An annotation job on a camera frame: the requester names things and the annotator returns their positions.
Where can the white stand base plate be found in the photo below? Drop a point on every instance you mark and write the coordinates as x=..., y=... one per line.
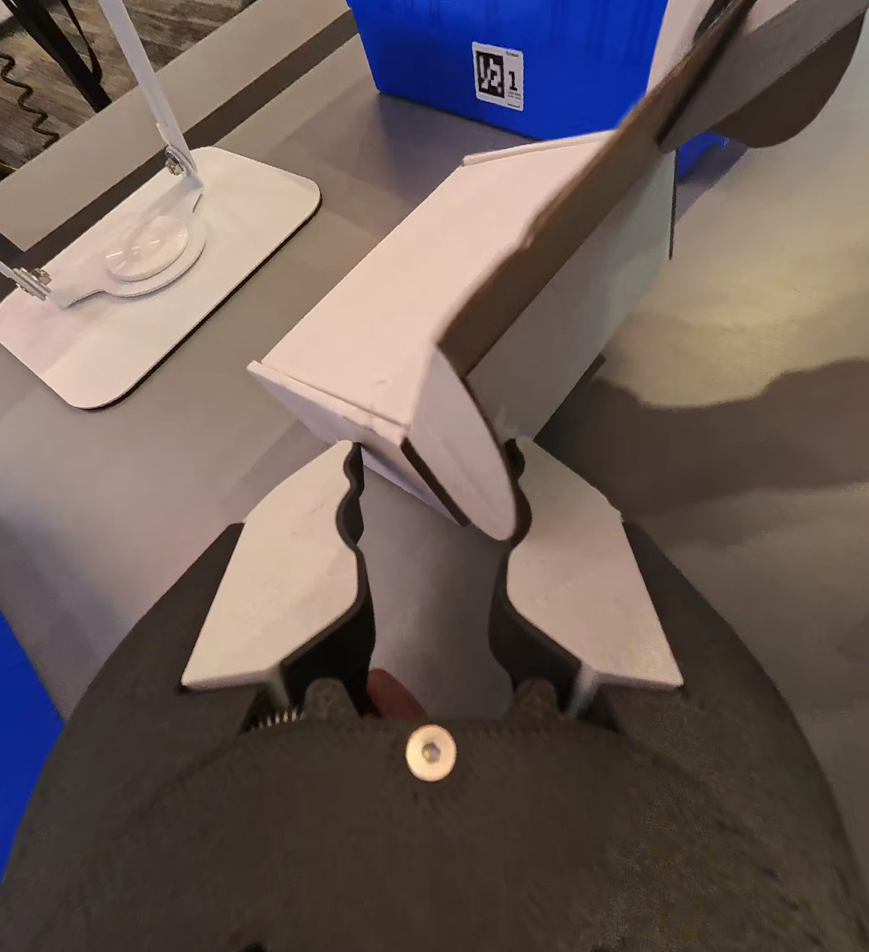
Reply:
x=241, y=216

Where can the white cardboard box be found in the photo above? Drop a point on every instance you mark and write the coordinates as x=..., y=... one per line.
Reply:
x=404, y=297

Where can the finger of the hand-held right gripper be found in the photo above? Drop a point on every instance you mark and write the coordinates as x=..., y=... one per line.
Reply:
x=761, y=67

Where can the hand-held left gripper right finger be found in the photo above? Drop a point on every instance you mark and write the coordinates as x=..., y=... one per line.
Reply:
x=590, y=602

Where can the person's left hand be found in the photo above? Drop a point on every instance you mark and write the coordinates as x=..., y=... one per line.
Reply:
x=393, y=699

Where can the clear acrylic bracket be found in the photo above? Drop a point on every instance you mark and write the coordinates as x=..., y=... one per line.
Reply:
x=144, y=253

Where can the black floor stand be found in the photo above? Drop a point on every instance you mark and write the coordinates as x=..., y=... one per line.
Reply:
x=70, y=59

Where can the blue plastic bin with tag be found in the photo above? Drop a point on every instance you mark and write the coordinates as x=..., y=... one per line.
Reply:
x=419, y=44

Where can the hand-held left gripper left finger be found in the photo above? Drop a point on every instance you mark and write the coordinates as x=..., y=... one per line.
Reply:
x=285, y=595

